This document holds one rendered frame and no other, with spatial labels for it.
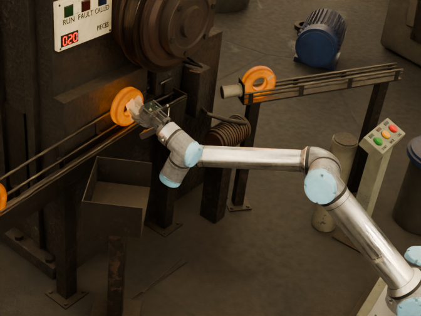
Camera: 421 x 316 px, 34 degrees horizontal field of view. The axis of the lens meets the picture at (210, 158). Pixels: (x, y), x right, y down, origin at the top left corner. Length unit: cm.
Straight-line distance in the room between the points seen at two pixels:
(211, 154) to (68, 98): 59
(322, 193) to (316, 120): 190
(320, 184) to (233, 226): 102
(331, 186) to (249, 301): 81
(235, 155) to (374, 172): 80
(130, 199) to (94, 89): 44
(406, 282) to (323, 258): 74
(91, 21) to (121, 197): 64
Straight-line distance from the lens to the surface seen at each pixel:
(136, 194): 255
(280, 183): 373
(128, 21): 254
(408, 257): 284
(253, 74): 309
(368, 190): 327
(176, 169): 260
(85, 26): 254
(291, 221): 349
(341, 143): 318
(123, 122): 273
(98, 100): 268
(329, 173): 247
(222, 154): 269
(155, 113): 263
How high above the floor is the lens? 219
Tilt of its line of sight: 35 degrees down
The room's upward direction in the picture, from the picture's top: 7 degrees clockwise
